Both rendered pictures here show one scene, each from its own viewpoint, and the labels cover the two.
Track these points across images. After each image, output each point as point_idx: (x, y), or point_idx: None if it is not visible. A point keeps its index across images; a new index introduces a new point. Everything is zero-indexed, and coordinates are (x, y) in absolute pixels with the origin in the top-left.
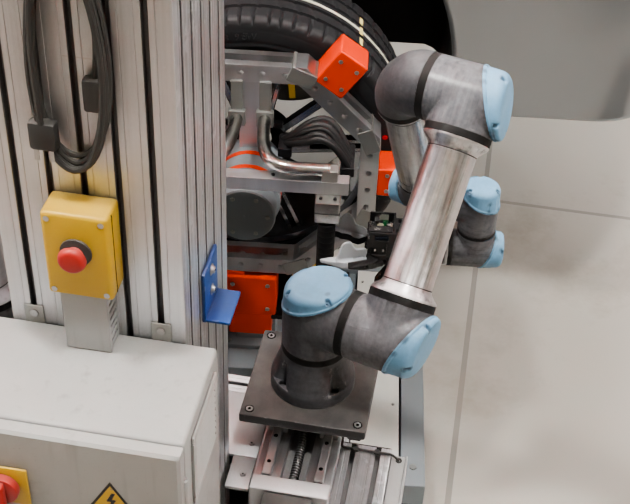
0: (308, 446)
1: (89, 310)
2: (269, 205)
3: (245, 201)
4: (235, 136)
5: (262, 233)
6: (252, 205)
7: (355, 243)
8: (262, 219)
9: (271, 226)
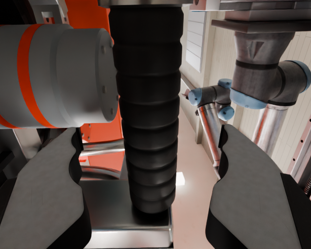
0: None
1: None
2: (106, 113)
3: (113, 103)
4: (95, 154)
5: (99, 52)
6: (111, 101)
7: (83, 201)
8: (104, 82)
9: (98, 73)
